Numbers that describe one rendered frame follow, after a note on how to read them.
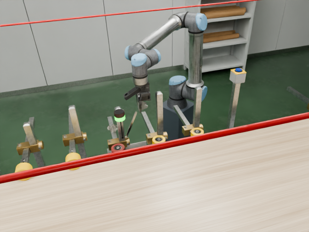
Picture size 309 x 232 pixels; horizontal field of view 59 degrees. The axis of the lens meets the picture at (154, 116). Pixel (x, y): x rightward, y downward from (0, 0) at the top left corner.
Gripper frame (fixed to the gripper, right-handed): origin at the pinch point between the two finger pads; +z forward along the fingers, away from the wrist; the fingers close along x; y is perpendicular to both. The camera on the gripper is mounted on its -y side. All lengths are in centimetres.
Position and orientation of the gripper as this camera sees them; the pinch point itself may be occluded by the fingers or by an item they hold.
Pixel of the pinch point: (139, 111)
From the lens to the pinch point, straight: 175.1
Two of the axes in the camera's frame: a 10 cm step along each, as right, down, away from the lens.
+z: 0.3, 8.3, 5.6
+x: -2.7, -5.3, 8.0
